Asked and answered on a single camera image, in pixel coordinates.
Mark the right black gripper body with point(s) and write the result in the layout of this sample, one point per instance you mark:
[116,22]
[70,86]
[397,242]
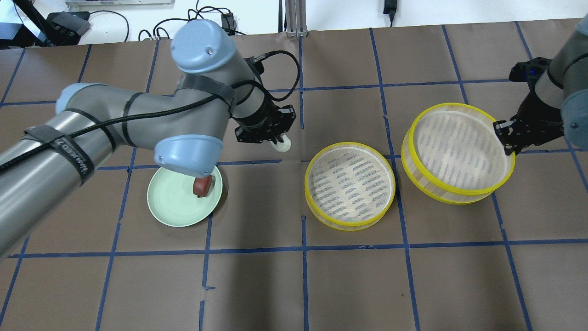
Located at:
[536,109]

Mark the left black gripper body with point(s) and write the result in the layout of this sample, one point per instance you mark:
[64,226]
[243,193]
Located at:
[260,116]

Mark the white bun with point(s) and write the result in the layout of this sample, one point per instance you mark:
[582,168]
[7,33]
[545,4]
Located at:
[282,144]

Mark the yellow steamer layer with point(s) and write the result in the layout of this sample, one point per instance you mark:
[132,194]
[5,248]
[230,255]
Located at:
[452,155]
[349,186]

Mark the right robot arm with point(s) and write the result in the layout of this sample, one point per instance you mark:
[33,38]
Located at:
[557,102]

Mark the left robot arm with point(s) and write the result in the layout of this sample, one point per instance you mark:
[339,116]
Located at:
[185,131]

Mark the brown bun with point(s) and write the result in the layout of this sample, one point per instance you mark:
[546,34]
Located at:
[202,185]

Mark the black power adapter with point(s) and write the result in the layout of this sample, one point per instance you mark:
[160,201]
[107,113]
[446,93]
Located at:
[228,22]

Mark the green plate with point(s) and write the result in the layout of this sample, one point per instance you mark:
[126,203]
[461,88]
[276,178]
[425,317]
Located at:
[171,200]

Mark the aluminium frame post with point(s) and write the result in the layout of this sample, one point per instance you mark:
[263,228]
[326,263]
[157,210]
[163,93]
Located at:
[295,18]

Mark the black camera stand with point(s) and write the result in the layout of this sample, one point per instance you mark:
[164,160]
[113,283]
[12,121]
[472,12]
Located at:
[22,26]

